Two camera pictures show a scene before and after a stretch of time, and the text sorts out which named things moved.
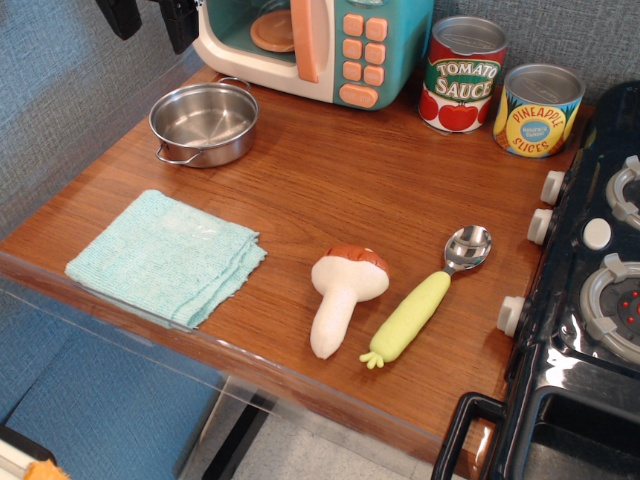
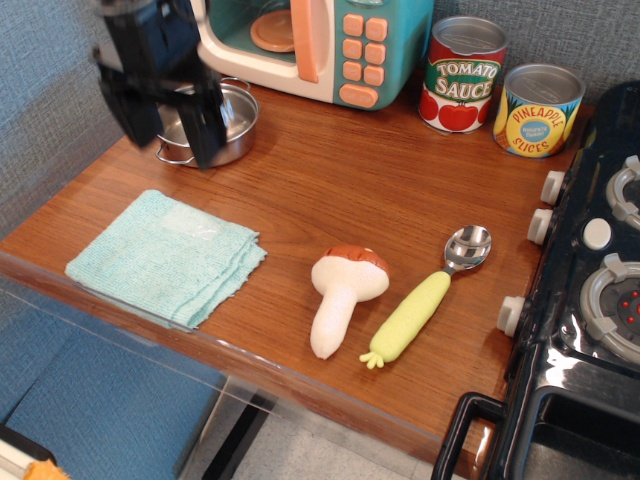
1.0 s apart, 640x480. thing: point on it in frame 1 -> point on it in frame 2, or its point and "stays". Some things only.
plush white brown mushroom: x=348 y=274 stays
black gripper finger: x=123 y=14 -> x=137 y=110
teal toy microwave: x=359 y=54 stays
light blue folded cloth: x=166 y=259 stays
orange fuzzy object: x=43 y=470 stays
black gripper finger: x=183 y=22 -> x=203 y=108
